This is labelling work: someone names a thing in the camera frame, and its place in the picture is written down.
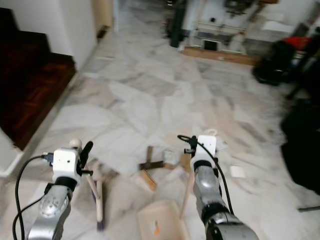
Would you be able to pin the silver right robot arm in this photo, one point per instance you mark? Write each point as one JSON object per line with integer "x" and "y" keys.
{"x": 210, "y": 195}

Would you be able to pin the white cabinet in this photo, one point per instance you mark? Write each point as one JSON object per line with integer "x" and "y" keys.
{"x": 217, "y": 32}

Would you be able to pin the wooden broom with white knob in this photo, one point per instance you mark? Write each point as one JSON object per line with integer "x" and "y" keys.
{"x": 98, "y": 210}

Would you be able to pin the long wooden plank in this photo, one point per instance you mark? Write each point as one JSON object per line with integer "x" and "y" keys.
{"x": 220, "y": 56}

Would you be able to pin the clear plastic scrap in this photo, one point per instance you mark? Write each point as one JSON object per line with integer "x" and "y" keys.
{"x": 170, "y": 157}

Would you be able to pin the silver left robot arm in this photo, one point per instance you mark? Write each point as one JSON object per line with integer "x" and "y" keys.
{"x": 52, "y": 211}

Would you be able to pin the dark green pole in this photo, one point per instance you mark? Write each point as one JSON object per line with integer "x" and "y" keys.
{"x": 178, "y": 22}

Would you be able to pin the black bag with red top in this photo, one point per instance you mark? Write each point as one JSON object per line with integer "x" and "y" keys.
{"x": 280, "y": 62}

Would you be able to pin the white paper scrap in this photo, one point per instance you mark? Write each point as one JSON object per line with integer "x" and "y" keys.
{"x": 237, "y": 172}

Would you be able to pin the dark wooden stairs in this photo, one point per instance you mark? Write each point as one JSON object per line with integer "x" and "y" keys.
{"x": 30, "y": 85}

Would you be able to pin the large black object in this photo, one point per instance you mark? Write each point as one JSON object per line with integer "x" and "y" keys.
{"x": 302, "y": 145}

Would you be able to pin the light wooden block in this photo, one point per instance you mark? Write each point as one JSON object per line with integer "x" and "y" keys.
{"x": 149, "y": 180}

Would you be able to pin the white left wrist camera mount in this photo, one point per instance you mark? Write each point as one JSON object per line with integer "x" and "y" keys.
{"x": 65, "y": 162}

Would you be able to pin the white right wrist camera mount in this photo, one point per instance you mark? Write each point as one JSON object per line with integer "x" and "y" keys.
{"x": 206, "y": 147}

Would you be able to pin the light wooden door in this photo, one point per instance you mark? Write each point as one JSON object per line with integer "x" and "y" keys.
{"x": 103, "y": 15}

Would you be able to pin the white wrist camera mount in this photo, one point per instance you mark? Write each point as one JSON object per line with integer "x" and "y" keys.
{"x": 65, "y": 162}
{"x": 206, "y": 147}

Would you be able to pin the brown cardboard scrap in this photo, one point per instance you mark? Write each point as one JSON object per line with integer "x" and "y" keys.
{"x": 185, "y": 162}

